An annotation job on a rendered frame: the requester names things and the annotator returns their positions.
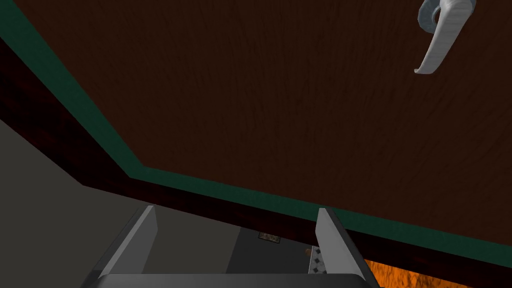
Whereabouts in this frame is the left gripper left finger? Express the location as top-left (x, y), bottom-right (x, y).
top-left (92, 205), bottom-right (159, 280)

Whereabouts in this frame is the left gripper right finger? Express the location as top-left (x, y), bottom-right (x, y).
top-left (315, 207), bottom-right (377, 281)

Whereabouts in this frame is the dark brown wooden door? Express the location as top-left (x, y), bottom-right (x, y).
top-left (0, 0), bottom-right (512, 268)

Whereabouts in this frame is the grey lever door handle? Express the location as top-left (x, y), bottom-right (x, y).
top-left (413, 0), bottom-right (478, 76)

